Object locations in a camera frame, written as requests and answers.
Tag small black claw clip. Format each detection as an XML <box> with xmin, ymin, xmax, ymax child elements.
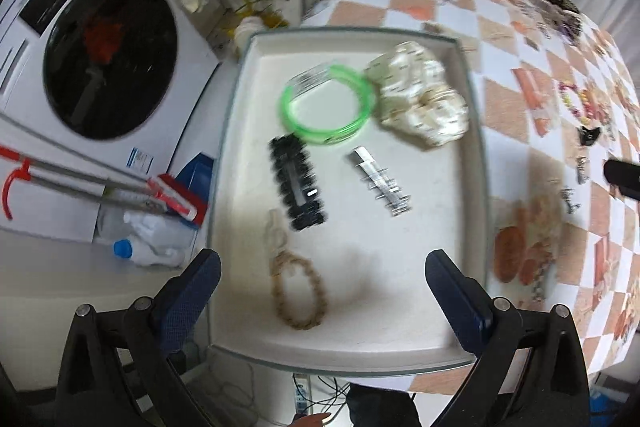
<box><xmin>577</xmin><ymin>126</ymin><xmax>601</xmax><ymax>147</ymax></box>

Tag silver chain charm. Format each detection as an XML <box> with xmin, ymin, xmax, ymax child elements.
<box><xmin>560</xmin><ymin>186</ymin><xmax>582</xmax><ymax>215</ymax></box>

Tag pastel spiral hair tie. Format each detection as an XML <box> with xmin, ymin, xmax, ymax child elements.
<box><xmin>558</xmin><ymin>80</ymin><xmax>594</xmax><ymax>126</ymax></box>

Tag beige braided hair tie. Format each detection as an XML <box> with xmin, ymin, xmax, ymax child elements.
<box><xmin>262</xmin><ymin>208</ymin><xmax>330</xmax><ymax>332</ymax></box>

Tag silver spiked hair clip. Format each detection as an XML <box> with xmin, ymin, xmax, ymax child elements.
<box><xmin>352</xmin><ymin>146</ymin><xmax>411</xmax><ymax>217</ymax></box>

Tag black beaded hair clip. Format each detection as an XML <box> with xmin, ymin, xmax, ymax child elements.
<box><xmin>269</xmin><ymin>134</ymin><xmax>326</xmax><ymax>231</ymax></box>

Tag cream polka dot scrunchie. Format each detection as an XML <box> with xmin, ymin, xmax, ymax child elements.
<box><xmin>364</xmin><ymin>41</ymin><xmax>470</xmax><ymax>147</ymax></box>

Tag green translucent bracelet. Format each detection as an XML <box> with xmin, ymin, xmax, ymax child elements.
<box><xmin>278</xmin><ymin>62</ymin><xmax>378</xmax><ymax>146</ymax></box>

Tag small silver charm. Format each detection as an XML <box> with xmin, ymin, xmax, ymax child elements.
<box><xmin>575</xmin><ymin>155</ymin><xmax>590</xmax><ymax>184</ymax></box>

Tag white blue-capped bottle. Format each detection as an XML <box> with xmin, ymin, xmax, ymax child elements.
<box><xmin>113</xmin><ymin>236</ymin><xmax>184</xmax><ymax>268</ymax></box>

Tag patterned checkered tablecloth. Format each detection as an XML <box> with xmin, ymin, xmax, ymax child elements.
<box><xmin>307</xmin><ymin>0</ymin><xmax>639</xmax><ymax>373</ymax></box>

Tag blue dustpan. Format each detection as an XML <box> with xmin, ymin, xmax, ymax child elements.
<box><xmin>175</xmin><ymin>153</ymin><xmax>215</xmax><ymax>204</ymax></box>

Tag white power strip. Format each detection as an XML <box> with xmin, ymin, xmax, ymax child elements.
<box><xmin>292</xmin><ymin>373</ymin><xmax>314</xmax><ymax>419</ymax></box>

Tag white shallow tray box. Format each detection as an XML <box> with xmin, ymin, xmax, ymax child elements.
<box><xmin>209</xmin><ymin>27</ymin><xmax>491</xmax><ymax>376</ymax></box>

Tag white washing machine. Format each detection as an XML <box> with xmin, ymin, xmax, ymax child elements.
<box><xmin>1</xmin><ymin>0</ymin><xmax>218</xmax><ymax>178</ymax></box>

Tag red handled mop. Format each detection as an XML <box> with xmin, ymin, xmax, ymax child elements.
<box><xmin>1</xmin><ymin>146</ymin><xmax>208</xmax><ymax>228</ymax></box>

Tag purple hair ties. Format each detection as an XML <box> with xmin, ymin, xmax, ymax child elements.
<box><xmin>552</xmin><ymin>13</ymin><xmax>586</xmax><ymax>40</ymax></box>

